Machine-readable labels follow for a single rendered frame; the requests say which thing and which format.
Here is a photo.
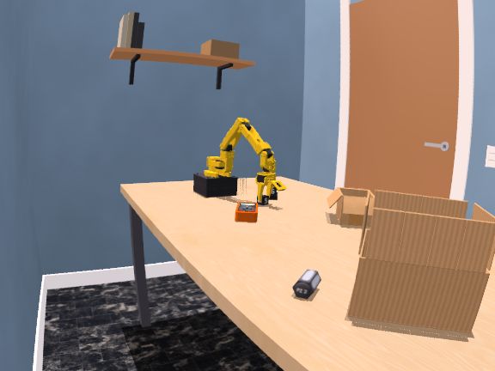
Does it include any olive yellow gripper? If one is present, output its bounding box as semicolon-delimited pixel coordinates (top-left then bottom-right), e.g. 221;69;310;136
255;171;287;202

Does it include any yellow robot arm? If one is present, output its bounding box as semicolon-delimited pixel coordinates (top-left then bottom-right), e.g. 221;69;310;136
205;118;276;178

